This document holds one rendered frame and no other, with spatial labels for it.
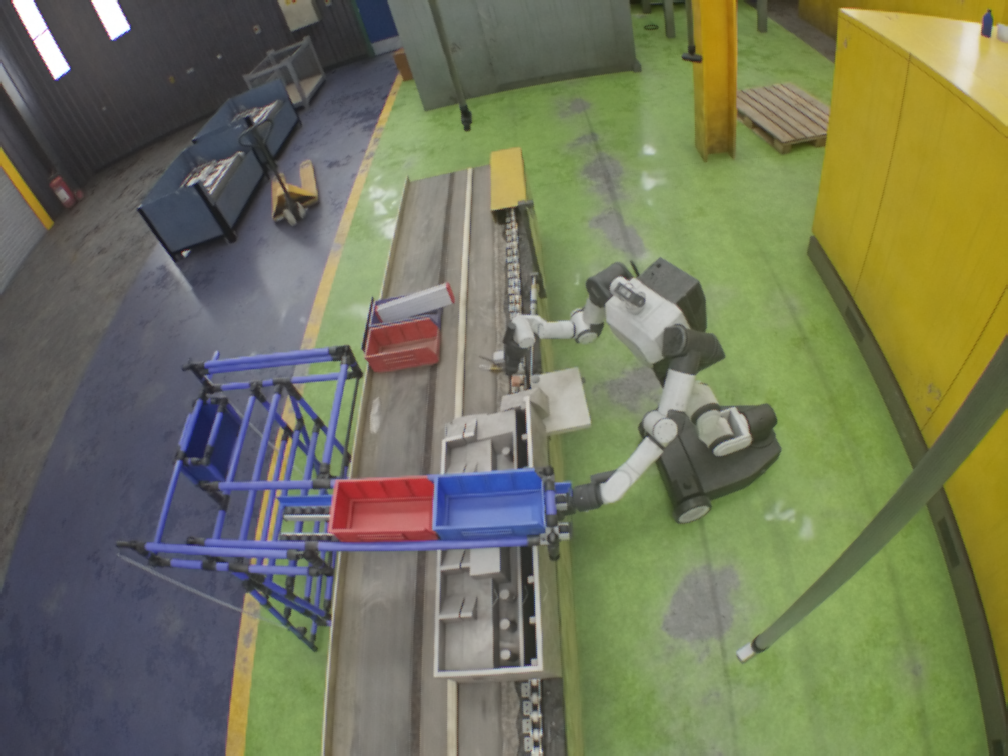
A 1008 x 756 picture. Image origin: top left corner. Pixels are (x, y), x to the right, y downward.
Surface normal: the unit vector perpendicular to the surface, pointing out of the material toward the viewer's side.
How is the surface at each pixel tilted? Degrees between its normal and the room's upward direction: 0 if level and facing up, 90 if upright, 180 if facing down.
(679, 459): 0
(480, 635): 10
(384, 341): 88
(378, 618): 0
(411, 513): 6
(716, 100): 90
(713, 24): 90
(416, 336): 88
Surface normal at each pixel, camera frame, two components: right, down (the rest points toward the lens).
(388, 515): -0.11, -0.62
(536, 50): 0.02, 0.78
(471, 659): -0.37, -0.57
